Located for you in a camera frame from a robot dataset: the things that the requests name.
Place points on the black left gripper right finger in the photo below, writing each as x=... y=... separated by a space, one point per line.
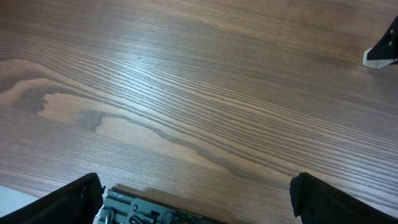
x=316 y=201

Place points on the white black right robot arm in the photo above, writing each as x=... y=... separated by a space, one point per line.
x=385 y=51

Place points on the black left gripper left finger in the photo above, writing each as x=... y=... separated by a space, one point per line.
x=76 y=202

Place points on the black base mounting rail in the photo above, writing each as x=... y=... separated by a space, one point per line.
x=122 y=207

